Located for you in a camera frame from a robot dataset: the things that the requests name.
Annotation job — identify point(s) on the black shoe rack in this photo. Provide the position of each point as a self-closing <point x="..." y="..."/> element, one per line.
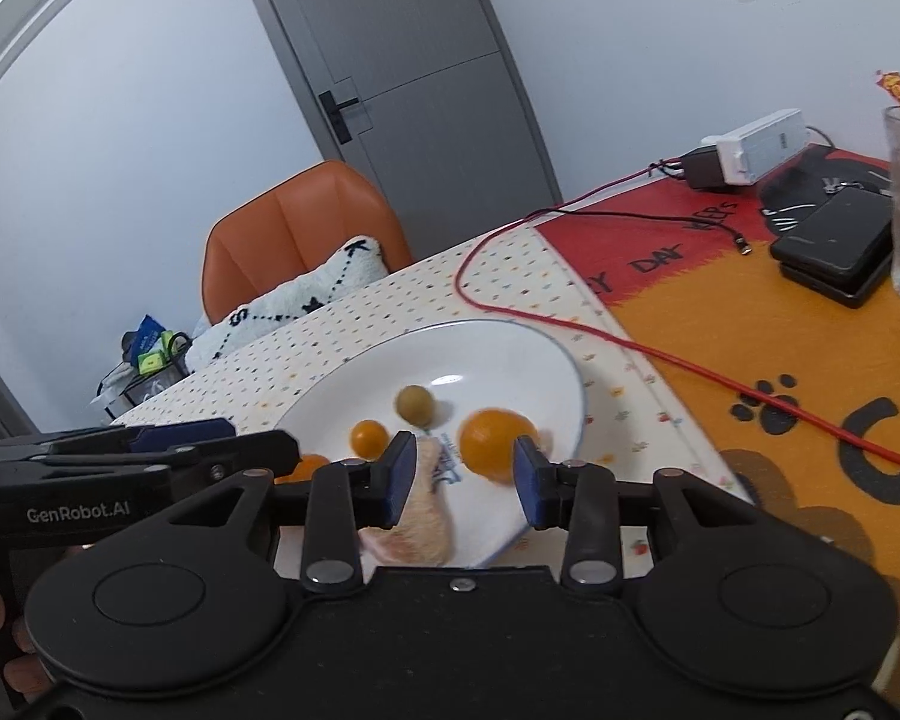
<point x="131" y="390"/>

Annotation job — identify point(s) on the blue packet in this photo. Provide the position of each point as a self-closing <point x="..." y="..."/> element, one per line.
<point x="148" y="330"/>

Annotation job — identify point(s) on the green packet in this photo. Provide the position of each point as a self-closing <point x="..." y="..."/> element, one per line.
<point x="156" y="356"/>

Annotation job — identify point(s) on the black power adapter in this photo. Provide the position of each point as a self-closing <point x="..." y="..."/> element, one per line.
<point x="709" y="166"/>

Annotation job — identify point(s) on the pink peeled pomelo segment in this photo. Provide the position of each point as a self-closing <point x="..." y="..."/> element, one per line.
<point x="420" y="525"/>

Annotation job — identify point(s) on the white plate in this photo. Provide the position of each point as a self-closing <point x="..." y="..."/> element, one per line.
<point x="495" y="367"/>

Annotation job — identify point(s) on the black power bank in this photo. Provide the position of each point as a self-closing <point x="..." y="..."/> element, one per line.
<point x="832" y="229"/>
<point x="840" y="289"/>

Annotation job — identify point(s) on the white patterned pillow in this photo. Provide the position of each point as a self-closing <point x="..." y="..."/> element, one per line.
<point x="300" y="292"/>

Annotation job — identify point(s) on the orange chair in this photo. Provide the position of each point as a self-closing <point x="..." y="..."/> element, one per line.
<point x="292" y="225"/>

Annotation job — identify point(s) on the orange and red table mat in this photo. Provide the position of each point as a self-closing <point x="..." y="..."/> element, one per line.
<point x="720" y="330"/>

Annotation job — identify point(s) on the small green fruit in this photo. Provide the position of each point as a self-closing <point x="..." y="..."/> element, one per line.
<point x="416" y="403"/>

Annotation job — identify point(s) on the grey door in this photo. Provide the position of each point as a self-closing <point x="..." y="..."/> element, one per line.
<point x="420" y="90"/>

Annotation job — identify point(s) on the large orange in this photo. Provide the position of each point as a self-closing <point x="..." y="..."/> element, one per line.
<point x="495" y="444"/>

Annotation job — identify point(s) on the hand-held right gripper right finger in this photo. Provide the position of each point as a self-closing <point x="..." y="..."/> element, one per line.
<point x="529" y="487"/>

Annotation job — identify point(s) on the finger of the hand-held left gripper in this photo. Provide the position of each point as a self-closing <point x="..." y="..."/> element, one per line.
<point x="187" y="431"/>
<point x="255" y="451"/>

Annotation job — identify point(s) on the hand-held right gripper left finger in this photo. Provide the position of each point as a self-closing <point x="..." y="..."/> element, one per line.
<point x="399" y="484"/>

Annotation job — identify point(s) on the white power adapter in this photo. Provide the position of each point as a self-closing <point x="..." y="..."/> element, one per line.
<point x="757" y="142"/>

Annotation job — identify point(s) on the floral tablecloth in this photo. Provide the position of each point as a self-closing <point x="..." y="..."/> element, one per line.
<point x="420" y="292"/>

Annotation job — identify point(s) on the small yellow orange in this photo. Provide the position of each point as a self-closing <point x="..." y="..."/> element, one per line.
<point x="306" y="469"/>
<point x="369" y="436"/>

